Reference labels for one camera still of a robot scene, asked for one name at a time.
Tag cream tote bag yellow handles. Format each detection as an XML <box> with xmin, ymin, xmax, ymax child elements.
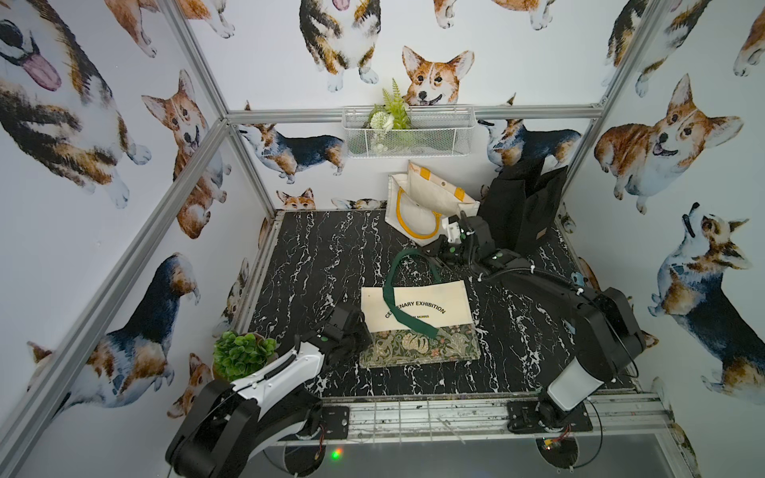
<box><xmin>386</xmin><ymin>163</ymin><xmax>480</xmax><ymax>246</ymax></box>

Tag cream tote bag green handles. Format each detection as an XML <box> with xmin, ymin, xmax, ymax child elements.
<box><xmin>360</xmin><ymin>249</ymin><xmax>481</xmax><ymax>370</ymax></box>

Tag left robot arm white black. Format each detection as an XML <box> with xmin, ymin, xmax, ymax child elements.
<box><xmin>165</xmin><ymin>303</ymin><xmax>372</xmax><ymax>477</ymax></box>

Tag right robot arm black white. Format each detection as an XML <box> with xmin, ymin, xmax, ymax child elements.
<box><xmin>422</xmin><ymin>216</ymin><xmax>647</xmax><ymax>417</ymax></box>

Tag black canvas tote bag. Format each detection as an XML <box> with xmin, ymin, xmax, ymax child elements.
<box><xmin>478</xmin><ymin>159</ymin><xmax>569</xmax><ymax>256</ymax></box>

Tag potted green plant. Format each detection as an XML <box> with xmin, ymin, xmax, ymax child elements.
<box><xmin>212</xmin><ymin>332</ymin><xmax>279</xmax><ymax>382</ymax></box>

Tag light blue dustpan scoop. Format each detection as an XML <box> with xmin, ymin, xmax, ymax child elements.
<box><xmin>571</xmin><ymin>272</ymin><xmax>587</xmax><ymax>288</ymax></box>

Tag artificial fern and white flower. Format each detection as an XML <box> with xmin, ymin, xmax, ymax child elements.
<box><xmin>366</xmin><ymin>81</ymin><xmax>414</xmax><ymax>155</ymax></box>

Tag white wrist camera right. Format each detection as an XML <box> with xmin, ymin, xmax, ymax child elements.
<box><xmin>444</xmin><ymin>222</ymin><xmax>463</xmax><ymax>245</ymax></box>

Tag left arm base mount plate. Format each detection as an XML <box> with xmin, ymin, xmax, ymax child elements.
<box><xmin>308</xmin><ymin>406</ymin><xmax>351</xmax><ymax>440</ymax></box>

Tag white wire wall basket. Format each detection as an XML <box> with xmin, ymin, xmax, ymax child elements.
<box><xmin>342</xmin><ymin>107</ymin><xmax>477</xmax><ymax>157</ymax></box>

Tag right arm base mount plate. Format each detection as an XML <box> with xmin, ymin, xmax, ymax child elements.
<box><xmin>506</xmin><ymin>400</ymin><xmax>594</xmax><ymax>434</ymax></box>

